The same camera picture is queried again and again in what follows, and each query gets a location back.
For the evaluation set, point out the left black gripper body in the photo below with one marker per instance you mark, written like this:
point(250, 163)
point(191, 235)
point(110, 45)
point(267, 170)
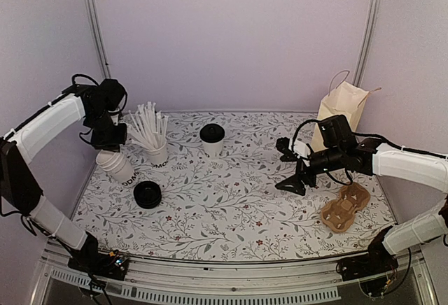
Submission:
point(108, 137)

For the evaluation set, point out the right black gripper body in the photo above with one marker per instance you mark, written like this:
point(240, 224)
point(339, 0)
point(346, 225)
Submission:
point(303, 173)

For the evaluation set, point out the stack of white paper cups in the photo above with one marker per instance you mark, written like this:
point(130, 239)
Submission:
point(116, 165)

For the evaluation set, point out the beige paper takeout bag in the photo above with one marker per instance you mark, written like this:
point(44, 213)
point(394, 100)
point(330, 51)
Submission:
point(344, 98)

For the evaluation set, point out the white paper coffee cup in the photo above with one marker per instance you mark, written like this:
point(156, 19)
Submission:
point(213, 150)

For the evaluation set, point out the black plastic cup lid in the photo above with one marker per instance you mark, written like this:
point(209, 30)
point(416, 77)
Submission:
point(212, 133)

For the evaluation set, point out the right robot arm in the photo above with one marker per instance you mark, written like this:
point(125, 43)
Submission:
point(374, 155)

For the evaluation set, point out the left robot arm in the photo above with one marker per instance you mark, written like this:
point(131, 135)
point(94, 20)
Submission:
point(94, 104)

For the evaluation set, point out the bundle of wrapped white straws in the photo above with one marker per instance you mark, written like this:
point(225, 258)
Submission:
point(148, 127)

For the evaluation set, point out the white cup holding straws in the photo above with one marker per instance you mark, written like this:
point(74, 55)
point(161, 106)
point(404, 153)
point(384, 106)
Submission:
point(158, 158)

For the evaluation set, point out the brown cardboard cup carrier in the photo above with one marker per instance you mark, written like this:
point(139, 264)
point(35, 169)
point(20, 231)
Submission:
point(339, 214)

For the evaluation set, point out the stack of black lids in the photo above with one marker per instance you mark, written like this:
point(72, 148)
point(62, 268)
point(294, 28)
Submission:
point(147, 194)

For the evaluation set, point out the floral patterned table mat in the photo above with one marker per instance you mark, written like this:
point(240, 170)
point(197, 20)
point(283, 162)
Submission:
point(227, 209)

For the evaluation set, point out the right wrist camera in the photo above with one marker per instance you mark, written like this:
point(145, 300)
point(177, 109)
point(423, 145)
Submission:
point(292, 151)

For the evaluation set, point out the front aluminium rail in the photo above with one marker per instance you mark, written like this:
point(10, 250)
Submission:
point(152, 280)

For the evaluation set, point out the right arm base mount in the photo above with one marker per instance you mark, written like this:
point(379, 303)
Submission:
point(377, 260)

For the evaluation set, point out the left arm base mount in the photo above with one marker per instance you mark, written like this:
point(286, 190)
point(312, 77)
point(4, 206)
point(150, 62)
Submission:
point(101, 261)

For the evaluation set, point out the left metal frame post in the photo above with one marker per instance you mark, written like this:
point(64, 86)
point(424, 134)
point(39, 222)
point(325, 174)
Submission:
point(95, 29)

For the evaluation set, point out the metal frame post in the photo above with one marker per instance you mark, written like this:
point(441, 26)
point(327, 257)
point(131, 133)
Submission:
point(373, 11)
point(95, 29)

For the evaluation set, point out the right metal frame post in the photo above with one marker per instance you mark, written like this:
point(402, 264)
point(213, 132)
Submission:
point(373, 11)

